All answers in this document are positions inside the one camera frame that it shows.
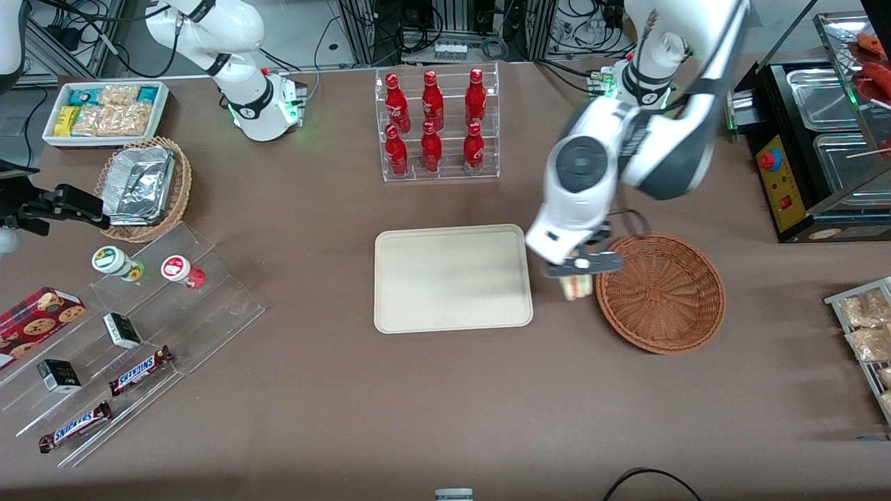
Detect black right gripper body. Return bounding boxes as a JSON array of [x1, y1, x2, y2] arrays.
[[0, 160, 41, 230]]

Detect triangular sandwich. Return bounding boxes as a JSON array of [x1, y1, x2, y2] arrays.
[[560, 273, 597, 302]]

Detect light wicker basket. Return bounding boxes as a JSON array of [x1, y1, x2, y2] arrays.
[[94, 136, 193, 244]]

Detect brown wicker basket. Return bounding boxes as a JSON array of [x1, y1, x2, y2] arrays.
[[595, 233, 727, 356]]

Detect cream plastic tray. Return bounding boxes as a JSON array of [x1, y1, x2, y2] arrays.
[[374, 223, 534, 335]]

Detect aluminium foil containers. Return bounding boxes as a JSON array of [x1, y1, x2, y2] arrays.
[[100, 146, 176, 227]]

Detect green lid cup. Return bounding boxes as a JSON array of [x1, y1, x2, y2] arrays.
[[91, 246, 145, 283]]

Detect white plastic bin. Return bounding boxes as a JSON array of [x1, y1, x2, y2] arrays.
[[42, 81, 171, 150]]

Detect large clear bag of snacks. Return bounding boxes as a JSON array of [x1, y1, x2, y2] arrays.
[[73, 103, 152, 138]]

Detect red tartan cookie box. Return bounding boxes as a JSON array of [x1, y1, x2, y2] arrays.
[[0, 287, 88, 371]]

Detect small clear bag of snacks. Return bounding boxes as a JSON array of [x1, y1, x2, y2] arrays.
[[97, 85, 140, 109]]

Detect red lid cup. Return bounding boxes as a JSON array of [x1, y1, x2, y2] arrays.
[[161, 255, 207, 290]]

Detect red cola bottle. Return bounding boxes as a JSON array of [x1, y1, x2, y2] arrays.
[[421, 70, 445, 132], [464, 67, 487, 128], [420, 121, 443, 175], [384, 73, 411, 134], [463, 122, 486, 175], [384, 124, 410, 178]]

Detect small black box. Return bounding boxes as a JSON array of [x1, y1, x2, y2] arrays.
[[36, 359, 83, 395], [103, 312, 143, 350]]

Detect clear acrylic bottle rack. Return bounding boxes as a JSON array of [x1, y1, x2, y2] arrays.
[[374, 63, 500, 183]]

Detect snickers bar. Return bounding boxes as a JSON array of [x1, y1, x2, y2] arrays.
[[38, 400, 113, 454], [108, 345, 175, 397]]

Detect clear acrylic stepped stand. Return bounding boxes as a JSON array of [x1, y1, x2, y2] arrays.
[[0, 221, 266, 468]]

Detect black food warmer machine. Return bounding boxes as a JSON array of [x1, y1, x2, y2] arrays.
[[724, 10, 891, 244]]

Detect metal equipment rack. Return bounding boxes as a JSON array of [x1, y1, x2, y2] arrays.
[[339, 0, 558, 67]]

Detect steel warmer pan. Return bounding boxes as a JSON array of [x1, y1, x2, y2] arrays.
[[787, 67, 862, 131], [813, 132, 891, 193]]

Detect red sausage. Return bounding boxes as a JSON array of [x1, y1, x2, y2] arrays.
[[860, 61, 891, 105], [855, 31, 891, 60]]

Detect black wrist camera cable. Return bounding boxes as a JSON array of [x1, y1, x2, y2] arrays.
[[590, 207, 652, 255]]

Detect black table edge cable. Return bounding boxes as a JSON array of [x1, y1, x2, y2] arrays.
[[602, 468, 704, 501]]

